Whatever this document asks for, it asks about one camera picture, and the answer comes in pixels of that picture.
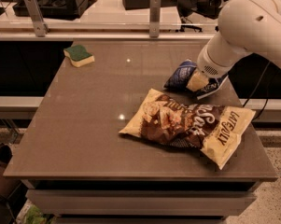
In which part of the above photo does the brown yellow chip bag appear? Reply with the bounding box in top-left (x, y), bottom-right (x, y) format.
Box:
top-left (121, 89), bottom-right (255, 168)

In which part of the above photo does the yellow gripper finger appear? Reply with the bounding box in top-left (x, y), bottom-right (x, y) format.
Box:
top-left (186, 70), bottom-right (209, 91)

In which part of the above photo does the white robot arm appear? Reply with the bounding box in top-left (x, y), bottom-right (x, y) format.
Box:
top-left (187, 0), bottom-right (281, 91)

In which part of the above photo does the grey drawer under table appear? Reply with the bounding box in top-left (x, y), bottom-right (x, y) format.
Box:
top-left (27, 189), bottom-right (256, 217)

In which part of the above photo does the brown bin at left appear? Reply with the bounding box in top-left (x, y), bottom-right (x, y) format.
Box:
top-left (0, 144), bottom-right (20, 202)

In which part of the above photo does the left metal glass bracket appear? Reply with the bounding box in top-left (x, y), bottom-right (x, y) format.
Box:
top-left (23, 0), bottom-right (49, 37)

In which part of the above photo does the blue chip bag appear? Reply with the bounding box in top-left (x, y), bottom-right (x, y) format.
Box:
top-left (164, 59), bottom-right (228, 99)

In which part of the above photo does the black office chair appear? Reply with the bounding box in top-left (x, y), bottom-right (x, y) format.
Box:
top-left (176, 0), bottom-right (274, 34)

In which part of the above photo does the green yellow sponge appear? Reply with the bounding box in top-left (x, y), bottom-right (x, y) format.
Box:
top-left (63, 45), bottom-right (94, 67)

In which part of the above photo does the middle metal glass bracket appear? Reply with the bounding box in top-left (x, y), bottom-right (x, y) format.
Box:
top-left (149, 0), bottom-right (161, 38)

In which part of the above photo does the black box on left desk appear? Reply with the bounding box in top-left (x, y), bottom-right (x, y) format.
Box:
top-left (12, 0), bottom-right (97, 21)

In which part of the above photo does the metal glass bracket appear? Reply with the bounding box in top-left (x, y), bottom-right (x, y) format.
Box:
top-left (23, 0), bottom-right (49, 37)
top-left (149, 0), bottom-right (161, 38)

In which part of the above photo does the black cable at right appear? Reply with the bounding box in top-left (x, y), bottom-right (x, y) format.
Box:
top-left (242, 61), bottom-right (272, 121)

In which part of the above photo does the green bag on floor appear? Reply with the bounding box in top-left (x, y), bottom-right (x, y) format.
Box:
top-left (14, 201), bottom-right (56, 224)

